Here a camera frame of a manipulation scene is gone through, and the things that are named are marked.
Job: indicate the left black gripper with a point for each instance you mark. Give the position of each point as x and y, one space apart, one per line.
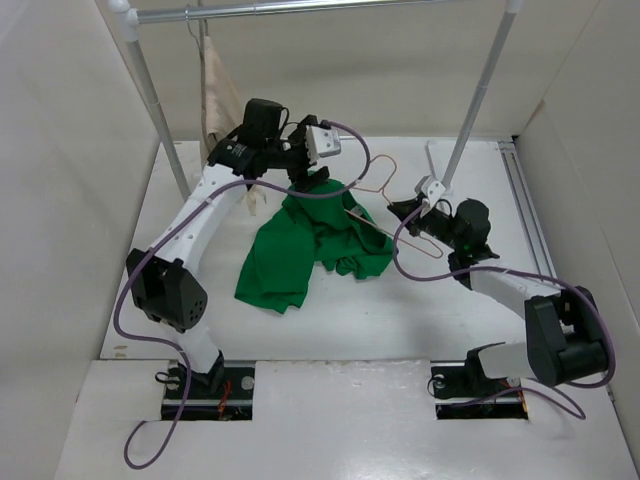
301 178

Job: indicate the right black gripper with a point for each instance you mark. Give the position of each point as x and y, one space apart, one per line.
405 208

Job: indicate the green t shirt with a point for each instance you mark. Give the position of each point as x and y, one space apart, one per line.
335 231

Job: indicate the pink wire hanger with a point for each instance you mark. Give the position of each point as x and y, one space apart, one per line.
382 192

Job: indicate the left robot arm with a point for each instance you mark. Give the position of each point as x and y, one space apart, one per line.
166 287

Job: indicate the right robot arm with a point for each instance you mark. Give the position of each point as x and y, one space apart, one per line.
566 339

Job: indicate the grey plastic hanger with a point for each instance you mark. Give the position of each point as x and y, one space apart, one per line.
199 38

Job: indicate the beige ribbed garment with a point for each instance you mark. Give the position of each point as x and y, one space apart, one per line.
224 111

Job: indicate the metal clothes rack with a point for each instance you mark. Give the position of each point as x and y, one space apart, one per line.
128 20

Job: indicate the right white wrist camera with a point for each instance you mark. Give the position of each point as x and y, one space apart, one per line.
429 191

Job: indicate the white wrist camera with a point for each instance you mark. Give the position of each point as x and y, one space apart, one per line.
429 191
321 143

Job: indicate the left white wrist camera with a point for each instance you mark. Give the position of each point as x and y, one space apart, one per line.
321 143

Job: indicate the aluminium rail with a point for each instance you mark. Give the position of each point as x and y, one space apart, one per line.
525 206

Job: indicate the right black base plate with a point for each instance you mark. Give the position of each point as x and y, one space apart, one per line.
459 397

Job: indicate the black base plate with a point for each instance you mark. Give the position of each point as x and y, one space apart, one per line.
459 397
230 398

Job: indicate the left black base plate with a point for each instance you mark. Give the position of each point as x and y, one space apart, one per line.
230 398

